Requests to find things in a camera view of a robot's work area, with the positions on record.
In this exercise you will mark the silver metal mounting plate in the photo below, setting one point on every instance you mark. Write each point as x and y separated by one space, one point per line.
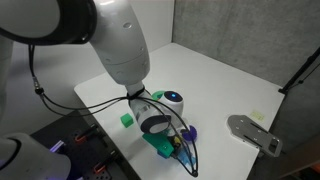
253 133

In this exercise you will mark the green bowl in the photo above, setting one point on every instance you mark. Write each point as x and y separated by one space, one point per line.
158 95

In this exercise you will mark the purple bumpy ball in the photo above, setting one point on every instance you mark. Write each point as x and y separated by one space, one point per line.
190 132

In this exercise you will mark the orange black clamp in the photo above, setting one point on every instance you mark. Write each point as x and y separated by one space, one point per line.
104 162
85 134

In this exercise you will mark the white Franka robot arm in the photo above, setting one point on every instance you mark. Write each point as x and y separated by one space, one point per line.
120 43

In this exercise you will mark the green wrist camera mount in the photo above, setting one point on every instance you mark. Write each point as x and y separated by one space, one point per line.
160 143

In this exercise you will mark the yellow sticky note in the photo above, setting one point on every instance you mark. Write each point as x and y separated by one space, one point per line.
257 115

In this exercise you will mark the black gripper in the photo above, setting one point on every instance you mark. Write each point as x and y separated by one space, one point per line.
176 141

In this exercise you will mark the light blue figure toy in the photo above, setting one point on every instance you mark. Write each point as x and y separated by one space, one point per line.
186 157

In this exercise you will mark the black perforated breadboard table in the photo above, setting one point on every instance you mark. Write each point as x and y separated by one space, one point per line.
76 150

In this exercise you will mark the black tripod stand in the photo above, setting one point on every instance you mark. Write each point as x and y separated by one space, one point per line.
301 71

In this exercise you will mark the green cube block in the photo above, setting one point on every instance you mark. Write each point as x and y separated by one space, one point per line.
127 120

